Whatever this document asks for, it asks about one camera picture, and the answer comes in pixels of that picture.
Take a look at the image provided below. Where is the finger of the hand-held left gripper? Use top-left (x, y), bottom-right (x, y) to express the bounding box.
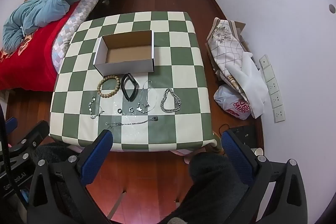
top-left (0, 117), bottom-right (18, 147)
top-left (8, 120), bottom-right (51, 160)

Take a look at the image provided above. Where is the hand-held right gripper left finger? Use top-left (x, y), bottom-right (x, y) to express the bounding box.
top-left (27, 130), bottom-right (114, 224)

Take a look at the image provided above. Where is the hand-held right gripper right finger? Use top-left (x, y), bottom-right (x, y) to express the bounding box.
top-left (221, 130), bottom-right (308, 224)

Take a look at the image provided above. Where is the silver pearl bracelet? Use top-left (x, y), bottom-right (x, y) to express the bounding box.
top-left (88, 96), bottom-right (105, 120)

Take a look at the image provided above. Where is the thin silver butterfly necklace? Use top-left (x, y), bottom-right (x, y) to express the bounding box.
top-left (136, 81), bottom-right (158, 114)

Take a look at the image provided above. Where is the wooden bead bracelet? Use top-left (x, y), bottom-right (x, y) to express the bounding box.
top-left (97, 75), bottom-right (121, 99)

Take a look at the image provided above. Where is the thin chain black pendant necklace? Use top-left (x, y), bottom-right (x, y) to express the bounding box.
top-left (105, 115), bottom-right (159, 128)

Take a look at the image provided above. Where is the black wrist band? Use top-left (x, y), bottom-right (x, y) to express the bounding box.
top-left (120, 73), bottom-right (139, 102)

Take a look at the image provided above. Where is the chunky silver chain bracelet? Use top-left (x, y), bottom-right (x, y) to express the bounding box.
top-left (160, 88), bottom-right (182, 113)

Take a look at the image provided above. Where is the white cardboard box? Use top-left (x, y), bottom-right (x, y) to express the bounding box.
top-left (93, 30), bottom-right (154, 75)

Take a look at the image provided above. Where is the black floor device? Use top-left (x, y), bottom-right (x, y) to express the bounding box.
top-left (229, 124), bottom-right (259, 149)

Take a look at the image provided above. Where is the person's right trouser leg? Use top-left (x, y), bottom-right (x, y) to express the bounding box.
top-left (161, 152), bottom-right (263, 224)

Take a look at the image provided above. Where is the white red plastic bag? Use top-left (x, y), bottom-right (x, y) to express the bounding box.
top-left (213, 84), bottom-right (253, 120)

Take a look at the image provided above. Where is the red blanket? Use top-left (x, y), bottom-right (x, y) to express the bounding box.
top-left (0, 0), bottom-right (82, 91)

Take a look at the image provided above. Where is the white foam sheet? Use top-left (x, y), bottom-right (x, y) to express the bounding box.
top-left (228, 52), bottom-right (271, 119)

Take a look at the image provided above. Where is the green checkered tablecloth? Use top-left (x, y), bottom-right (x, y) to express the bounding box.
top-left (49, 11), bottom-right (212, 152)

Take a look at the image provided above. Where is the floral patterned cloth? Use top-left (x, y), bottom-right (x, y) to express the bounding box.
top-left (206, 17), bottom-right (255, 99)

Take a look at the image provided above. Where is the blue quilt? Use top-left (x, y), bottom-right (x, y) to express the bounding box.
top-left (3, 0), bottom-right (133, 53)

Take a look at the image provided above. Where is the pastel checkered bedsheet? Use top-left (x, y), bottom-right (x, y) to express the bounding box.
top-left (51, 0), bottom-right (130, 70)

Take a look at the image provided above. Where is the black cable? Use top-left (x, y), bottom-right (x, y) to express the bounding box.
top-left (0, 102), bottom-right (21, 224)

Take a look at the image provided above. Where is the white wall socket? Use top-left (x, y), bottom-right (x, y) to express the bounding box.
top-left (272, 106), bottom-right (285, 124)
top-left (265, 78), bottom-right (279, 95)
top-left (268, 91), bottom-right (282, 109)

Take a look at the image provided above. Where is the blank white wall plate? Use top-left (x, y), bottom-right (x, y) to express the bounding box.
top-left (261, 67), bottom-right (276, 82)

